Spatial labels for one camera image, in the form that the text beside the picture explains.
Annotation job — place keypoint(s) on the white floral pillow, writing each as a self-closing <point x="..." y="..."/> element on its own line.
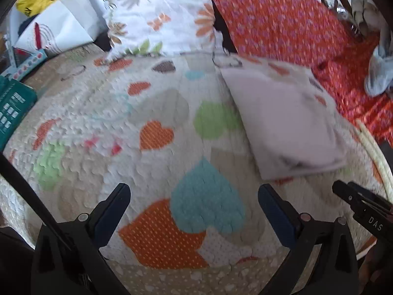
<point x="159" y="12"/>

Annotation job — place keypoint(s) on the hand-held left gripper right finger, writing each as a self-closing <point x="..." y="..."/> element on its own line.
<point x="271" y="206"/>

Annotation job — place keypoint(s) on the heart print quilted bedspread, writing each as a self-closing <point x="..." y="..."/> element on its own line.
<point x="122" y="159"/>

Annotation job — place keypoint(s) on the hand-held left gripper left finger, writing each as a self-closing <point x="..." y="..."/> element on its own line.
<point x="118" y="204"/>

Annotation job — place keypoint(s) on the white sweater with orange flowers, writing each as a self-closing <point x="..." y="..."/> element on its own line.
<point x="282" y="119"/>

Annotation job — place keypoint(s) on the teal cardboard box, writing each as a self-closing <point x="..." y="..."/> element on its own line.
<point x="13" y="107"/>

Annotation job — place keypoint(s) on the grey crumpled cloth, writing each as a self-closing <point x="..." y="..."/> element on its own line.
<point x="379" y="70"/>

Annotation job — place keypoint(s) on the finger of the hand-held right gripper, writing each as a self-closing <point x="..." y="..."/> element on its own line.
<point x="374" y="198"/>
<point x="365" y="213"/>

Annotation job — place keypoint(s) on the orange blanket with purple flowers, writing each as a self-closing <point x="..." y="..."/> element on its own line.
<point x="282" y="21"/>

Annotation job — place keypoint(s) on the white paper bag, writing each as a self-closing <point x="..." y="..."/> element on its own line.
<point x="70" y="21"/>

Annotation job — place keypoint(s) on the beige plush toy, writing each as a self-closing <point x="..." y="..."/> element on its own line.
<point x="367" y="13"/>

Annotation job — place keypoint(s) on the light blue box with dots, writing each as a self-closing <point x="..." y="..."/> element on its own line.
<point x="27" y="64"/>

